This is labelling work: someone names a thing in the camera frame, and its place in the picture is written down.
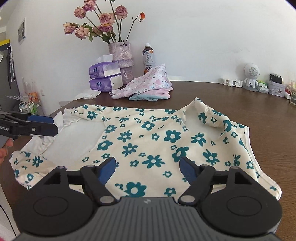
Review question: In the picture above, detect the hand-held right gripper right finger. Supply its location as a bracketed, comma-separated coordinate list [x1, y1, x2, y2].
[179, 157, 247, 206]

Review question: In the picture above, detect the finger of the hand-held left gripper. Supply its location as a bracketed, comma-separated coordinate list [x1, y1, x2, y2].
[10, 113, 54, 124]
[13, 123, 58, 137]

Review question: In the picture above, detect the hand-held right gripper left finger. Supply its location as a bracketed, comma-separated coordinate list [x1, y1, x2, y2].
[50, 157, 117, 206]

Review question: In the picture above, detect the cream teal floral garment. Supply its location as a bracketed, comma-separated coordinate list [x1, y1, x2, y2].
[9, 97, 282, 201]

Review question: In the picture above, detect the person's left hand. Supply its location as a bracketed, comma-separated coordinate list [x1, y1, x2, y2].
[0, 141, 14, 164]

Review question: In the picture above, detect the tall grey cabinet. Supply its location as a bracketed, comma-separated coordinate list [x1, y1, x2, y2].
[0, 44, 16, 112]

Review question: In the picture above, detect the crumpled white tissue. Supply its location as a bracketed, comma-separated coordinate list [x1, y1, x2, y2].
[73, 89, 102, 100]

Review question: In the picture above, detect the open purple tissue pack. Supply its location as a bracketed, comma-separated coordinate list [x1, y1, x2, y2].
[89, 54, 122, 79]

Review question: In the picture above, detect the pink and teal folded garment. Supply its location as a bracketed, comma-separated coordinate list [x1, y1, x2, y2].
[128, 88, 174, 102]

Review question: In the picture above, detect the yellow black box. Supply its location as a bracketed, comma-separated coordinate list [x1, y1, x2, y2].
[0, 38, 11, 51]

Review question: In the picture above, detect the pink floral garment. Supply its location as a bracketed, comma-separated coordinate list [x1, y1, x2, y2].
[109, 64, 173, 100]

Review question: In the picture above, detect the white clip row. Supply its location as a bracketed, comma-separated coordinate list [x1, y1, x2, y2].
[223, 78, 244, 88]

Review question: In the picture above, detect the pink glass vase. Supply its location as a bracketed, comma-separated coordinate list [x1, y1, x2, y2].
[108, 40, 134, 85]

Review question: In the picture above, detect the tea bottle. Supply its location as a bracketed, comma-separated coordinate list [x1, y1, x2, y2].
[142, 43, 156, 75]

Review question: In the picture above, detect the white robot speaker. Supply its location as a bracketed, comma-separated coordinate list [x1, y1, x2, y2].
[243, 62, 261, 92]

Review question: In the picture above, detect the dried rose bouquet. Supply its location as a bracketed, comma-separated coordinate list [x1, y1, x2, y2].
[63, 0, 146, 44]

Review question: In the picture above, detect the black charger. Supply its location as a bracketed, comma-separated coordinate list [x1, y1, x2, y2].
[269, 73, 283, 84]

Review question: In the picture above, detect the glass cup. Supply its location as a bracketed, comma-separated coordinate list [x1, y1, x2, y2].
[290, 80, 296, 107]

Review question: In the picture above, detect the wire rack with toiletries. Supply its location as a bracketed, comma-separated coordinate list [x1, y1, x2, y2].
[6, 77, 41, 115]

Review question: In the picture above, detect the wall notice sheet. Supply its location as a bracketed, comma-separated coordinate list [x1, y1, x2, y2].
[17, 20, 26, 43]

